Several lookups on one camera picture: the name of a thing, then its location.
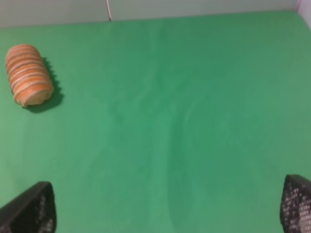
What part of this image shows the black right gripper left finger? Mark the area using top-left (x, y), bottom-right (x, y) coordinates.
top-left (0, 182), bottom-right (57, 233)

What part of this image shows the orange striped bread roll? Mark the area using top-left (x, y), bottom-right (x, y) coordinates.
top-left (5, 44), bottom-right (54, 108)

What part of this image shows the green table cloth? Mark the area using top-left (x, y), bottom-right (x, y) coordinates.
top-left (0, 11), bottom-right (311, 233)

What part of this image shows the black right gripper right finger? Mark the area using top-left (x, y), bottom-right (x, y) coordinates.
top-left (279, 175), bottom-right (311, 233)

